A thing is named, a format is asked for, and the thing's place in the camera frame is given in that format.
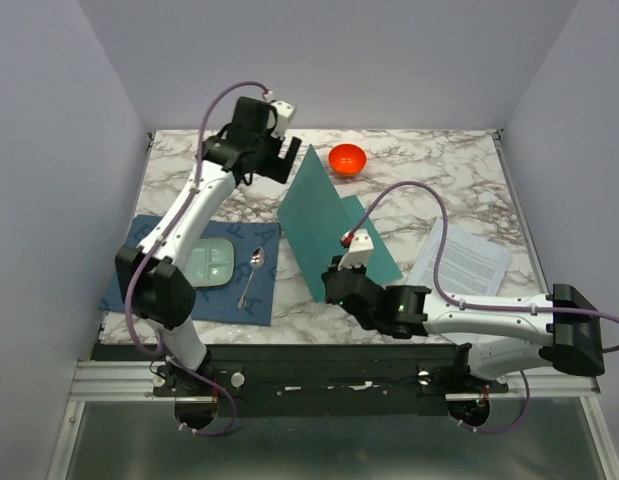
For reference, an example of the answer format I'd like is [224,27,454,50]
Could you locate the teal file folder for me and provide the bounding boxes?
[276,144,404,304]

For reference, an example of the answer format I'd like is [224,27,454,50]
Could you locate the printed white paper sheets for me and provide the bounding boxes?
[405,218,512,296]

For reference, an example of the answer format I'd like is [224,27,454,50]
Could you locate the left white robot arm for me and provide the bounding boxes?
[115,92,301,395]

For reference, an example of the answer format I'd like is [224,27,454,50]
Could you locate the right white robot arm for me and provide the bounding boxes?
[321,266,605,392]

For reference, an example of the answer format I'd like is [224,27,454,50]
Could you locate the orange plastic bowl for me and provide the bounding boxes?
[328,143,367,176]

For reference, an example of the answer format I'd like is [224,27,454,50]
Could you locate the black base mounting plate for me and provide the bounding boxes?
[91,342,573,419]

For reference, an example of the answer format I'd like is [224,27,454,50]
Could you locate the silver metal spoon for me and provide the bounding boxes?
[237,247,266,309]

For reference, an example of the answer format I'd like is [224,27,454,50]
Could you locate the pale green divided plate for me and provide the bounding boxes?
[184,238,235,289]

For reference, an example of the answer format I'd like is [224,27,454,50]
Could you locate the blue lettered placemat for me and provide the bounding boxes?
[98,215,282,327]

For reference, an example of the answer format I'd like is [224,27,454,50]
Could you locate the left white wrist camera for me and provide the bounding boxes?
[270,100,296,139]

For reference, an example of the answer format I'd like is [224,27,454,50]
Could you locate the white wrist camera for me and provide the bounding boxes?
[338,229,374,270]
[270,100,296,139]

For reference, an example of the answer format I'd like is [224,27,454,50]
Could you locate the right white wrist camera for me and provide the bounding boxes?
[338,229,374,270]

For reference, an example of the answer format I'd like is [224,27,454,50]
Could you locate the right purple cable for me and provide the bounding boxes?
[341,180,619,435]

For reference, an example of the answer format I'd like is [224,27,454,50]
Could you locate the purple cable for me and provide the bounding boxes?
[123,81,278,437]
[341,180,619,435]

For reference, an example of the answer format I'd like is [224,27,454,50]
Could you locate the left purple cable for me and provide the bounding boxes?
[123,81,278,437]

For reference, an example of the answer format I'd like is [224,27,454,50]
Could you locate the aluminium extrusion rail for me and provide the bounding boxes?
[47,360,619,479]

